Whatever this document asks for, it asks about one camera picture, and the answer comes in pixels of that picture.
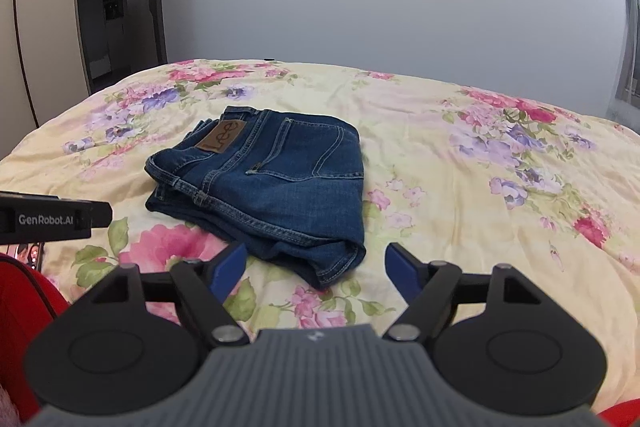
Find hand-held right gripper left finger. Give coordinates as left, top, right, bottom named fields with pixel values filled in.
left=72, top=242, right=250, bottom=348

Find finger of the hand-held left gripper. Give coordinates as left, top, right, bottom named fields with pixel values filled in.
left=91, top=201, right=114, bottom=230

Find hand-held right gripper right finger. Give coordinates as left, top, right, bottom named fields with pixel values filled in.
left=384, top=243, right=547, bottom=342

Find blue denim pants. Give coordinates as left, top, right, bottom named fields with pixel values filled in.
left=145, top=106, right=368, bottom=292

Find person's red clothing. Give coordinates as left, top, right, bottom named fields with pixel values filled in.
left=0, top=251, right=69, bottom=424

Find yellow floral bed sheet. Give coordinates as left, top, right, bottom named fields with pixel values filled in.
left=0, top=58, right=640, bottom=413

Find beige wardrobe doors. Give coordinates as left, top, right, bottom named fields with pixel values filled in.
left=0, top=0, right=92, bottom=158

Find dark brown door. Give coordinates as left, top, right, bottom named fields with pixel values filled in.
left=75, top=0, right=169, bottom=94

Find grey curtain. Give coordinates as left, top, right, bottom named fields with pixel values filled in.
left=606, top=0, right=640, bottom=134

